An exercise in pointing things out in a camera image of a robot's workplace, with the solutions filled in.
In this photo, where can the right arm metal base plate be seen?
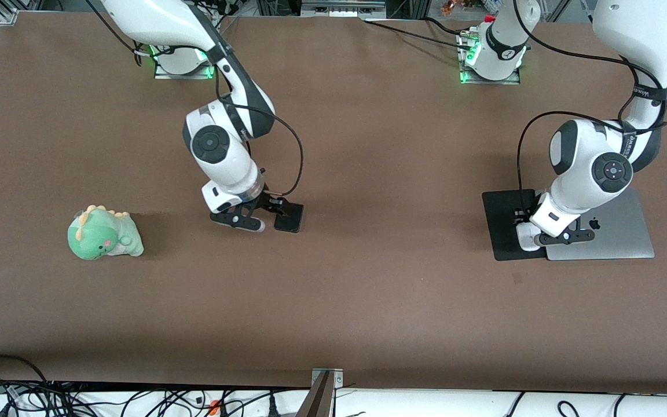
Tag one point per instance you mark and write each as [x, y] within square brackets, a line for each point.
[194, 76]

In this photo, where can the silver closed laptop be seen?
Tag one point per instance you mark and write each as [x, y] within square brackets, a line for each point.
[623, 243]

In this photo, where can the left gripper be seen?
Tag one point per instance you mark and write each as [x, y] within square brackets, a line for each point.
[524, 215]

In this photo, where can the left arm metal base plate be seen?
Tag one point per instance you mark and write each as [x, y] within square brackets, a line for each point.
[507, 81]

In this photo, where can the black mouse pad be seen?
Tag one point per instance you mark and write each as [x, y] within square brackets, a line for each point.
[498, 231]

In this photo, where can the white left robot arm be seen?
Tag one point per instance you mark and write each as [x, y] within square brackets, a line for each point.
[588, 162]

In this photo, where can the small black square box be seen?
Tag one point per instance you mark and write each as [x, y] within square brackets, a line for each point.
[293, 223]

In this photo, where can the small clear tape patch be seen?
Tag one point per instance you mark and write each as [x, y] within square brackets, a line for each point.
[517, 278]

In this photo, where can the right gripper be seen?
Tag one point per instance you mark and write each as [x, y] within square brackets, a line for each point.
[267, 201]

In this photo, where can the metal table edge bracket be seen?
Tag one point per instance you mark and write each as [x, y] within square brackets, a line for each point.
[336, 379]

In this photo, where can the green dinosaur plush toy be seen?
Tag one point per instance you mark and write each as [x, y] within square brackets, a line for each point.
[99, 237]

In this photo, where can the grey metal box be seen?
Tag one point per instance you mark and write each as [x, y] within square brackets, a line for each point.
[342, 8]

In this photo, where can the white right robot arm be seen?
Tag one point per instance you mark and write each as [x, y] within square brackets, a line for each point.
[217, 150]

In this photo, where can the black power plug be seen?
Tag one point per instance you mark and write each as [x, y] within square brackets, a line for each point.
[272, 408]

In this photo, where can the white computer mouse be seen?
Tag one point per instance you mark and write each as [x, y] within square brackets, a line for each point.
[524, 238]

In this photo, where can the dark camera mount post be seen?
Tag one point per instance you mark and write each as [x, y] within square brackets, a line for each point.
[316, 402]

